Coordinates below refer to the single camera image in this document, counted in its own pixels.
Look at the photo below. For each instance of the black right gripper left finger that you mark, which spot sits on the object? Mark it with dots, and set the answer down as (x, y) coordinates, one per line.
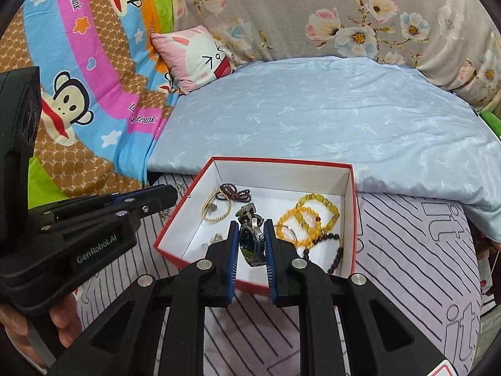
(219, 290)

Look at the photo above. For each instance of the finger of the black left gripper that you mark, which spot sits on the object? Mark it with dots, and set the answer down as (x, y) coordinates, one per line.
(116, 229)
(145, 201)

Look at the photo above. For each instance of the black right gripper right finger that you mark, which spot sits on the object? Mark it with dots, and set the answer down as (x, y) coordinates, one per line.
(284, 290)

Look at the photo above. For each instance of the silver wrist watch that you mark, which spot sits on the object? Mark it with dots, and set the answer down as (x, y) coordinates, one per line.
(251, 237)

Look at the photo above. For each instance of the gold bangle dark beads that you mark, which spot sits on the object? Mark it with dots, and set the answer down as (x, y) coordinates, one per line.
(326, 251)

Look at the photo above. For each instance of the left hand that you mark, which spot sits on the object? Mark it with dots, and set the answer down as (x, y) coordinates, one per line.
(39, 339)

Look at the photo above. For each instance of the red cardboard box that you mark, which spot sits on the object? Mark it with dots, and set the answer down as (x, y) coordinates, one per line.
(311, 204)

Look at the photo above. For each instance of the colourful monkey cartoon blanket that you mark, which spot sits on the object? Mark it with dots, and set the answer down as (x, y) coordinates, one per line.
(106, 92)

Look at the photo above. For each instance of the grey striped bed sheet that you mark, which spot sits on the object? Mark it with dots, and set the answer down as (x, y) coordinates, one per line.
(418, 252)

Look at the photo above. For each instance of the pink rabbit pillow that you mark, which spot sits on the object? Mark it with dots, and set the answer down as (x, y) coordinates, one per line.
(193, 57)

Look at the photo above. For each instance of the light blue quilt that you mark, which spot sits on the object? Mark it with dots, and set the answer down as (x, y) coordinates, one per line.
(401, 134)

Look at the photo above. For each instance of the green plastic object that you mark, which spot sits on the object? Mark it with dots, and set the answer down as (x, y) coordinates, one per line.
(492, 121)

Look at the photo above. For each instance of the grey floral duvet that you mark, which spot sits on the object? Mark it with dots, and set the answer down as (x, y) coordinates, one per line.
(453, 43)

